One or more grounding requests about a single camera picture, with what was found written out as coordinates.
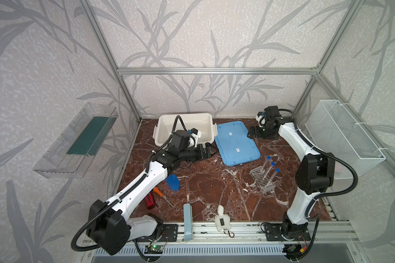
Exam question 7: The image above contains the white plastic storage bin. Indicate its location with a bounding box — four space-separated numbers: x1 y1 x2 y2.
153 113 217 147

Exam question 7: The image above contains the blue plastic bin lid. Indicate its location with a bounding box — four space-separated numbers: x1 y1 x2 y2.
215 121 261 167

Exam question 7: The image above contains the clear test tube rack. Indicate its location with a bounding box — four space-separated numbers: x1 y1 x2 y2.
250 167 280 194

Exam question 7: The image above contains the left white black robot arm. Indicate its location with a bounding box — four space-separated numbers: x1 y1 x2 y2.
71 129 218 255

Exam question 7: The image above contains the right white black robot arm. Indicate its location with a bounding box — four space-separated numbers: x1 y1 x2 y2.
248 106 358 241

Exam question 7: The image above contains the light blue standing block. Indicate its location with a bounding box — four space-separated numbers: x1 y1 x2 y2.
183 203 193 242

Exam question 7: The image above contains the white plastic squeeze bottle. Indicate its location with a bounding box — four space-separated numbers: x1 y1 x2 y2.
214 205 231 232

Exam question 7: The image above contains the green circuit board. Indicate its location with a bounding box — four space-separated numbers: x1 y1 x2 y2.
144 245 164 254

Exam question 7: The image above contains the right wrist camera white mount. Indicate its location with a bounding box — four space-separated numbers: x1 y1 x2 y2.
256 112 266 127

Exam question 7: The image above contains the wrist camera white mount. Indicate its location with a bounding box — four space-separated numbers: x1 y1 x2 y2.
188 128 201 147
256 112 266 127

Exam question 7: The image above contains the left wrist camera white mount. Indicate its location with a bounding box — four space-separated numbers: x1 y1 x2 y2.
188 128 201 147

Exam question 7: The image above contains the blue garden trowel wooden handle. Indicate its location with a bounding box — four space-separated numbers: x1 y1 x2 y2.
166 174 180 192

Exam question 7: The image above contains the orange handled screwdriver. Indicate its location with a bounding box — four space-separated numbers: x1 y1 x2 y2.
153 187 176 209

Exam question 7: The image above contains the white wire mesh basket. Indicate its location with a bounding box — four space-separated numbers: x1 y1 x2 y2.
304 100 386 175

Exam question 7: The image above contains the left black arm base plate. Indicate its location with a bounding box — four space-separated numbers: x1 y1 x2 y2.
136 223 179 242

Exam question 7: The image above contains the clear acrylic wall shelf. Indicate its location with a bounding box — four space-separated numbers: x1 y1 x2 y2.
34 103 119 179

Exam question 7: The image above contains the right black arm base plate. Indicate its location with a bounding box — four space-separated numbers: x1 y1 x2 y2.
261 222 311 242

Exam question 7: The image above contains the aluminium front rail frame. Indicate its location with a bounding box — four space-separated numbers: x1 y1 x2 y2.
158 221 359 245

